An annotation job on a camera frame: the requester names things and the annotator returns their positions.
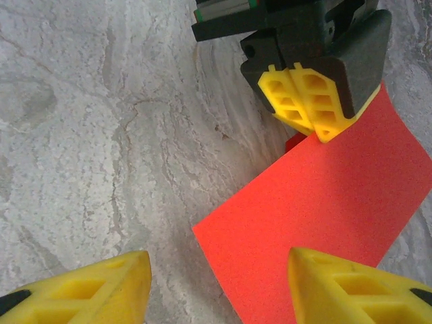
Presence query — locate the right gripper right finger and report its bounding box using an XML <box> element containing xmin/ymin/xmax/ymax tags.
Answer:
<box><xmin>288</xmin><ymin>246</ymin><xmax>432</xmax><ymax>324</ymax></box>

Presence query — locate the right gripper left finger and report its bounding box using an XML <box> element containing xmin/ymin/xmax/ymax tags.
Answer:
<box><xmin>0</xmin><ymin>250</ymin><xmax>152</xmax><ymax>324</ymax></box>

